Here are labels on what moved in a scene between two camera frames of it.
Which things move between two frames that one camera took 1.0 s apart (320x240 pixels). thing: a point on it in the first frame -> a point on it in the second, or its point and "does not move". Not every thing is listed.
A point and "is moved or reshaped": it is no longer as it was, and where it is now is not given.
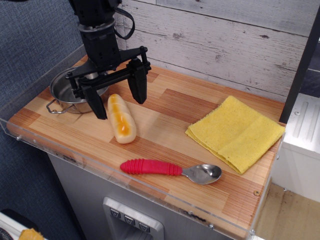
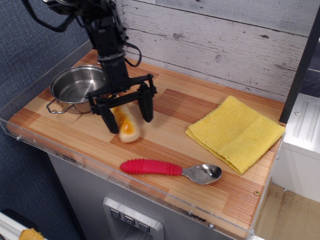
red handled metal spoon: [205, 174] does not move
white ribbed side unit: [297, 168] does not move
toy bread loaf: [124, 127] is moved or reshaped
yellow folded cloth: [241, 134] does not move
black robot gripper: [109, 61] -> [121, 89]
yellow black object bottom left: [30, 234] does not move
